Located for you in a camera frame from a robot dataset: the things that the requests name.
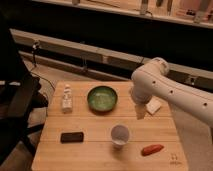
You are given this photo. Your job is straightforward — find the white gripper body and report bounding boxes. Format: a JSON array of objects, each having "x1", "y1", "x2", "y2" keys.
[{"x1": 130, "y1": 87, "x2": 153, "y2": 105}]

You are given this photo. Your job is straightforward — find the orange carrot toy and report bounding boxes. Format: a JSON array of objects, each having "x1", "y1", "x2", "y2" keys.
[{"x1": 141, "y1": 144, "x2": 164, "y2": 156}]

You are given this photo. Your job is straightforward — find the black eraser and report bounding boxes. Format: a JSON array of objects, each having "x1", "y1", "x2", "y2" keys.
[{"x1": 60, "y1": 132, "x2": 84, "y2": 143}]

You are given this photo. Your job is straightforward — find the black chair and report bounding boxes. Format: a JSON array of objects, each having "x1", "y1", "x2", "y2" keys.
[{"x1": 0, "y1": 11, "x2": 48, "y2": 166}]

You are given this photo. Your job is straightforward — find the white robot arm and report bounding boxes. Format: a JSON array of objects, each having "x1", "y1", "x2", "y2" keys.
[{"x1": 130, "y1": 57, "x2": 213, "y2": 128}]

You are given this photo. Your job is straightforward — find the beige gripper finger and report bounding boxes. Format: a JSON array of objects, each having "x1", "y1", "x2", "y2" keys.
[{"x1": 135, "y1": 104, "x2": 146, "y2": 120}]

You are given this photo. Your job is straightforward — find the black cable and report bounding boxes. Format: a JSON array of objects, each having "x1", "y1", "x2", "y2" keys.
[{"x1": 30, "y1": 41, "x2": 56, "y2": 92}]

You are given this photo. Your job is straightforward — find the green bowl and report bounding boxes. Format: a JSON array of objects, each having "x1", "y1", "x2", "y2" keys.
[{"x1": 87, "y1": 86, "x2": 118, "y2": 112}]

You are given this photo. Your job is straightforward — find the white small bottle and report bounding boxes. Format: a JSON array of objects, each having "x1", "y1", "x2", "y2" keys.
[{"x1": 61, "y1": 84, "x2": 72, "y2": 113}]

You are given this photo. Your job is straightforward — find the white sponge block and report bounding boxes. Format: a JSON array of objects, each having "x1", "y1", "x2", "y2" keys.
[{"x1": 146, "y1": 98, "x2": 162, "y2": 115}]

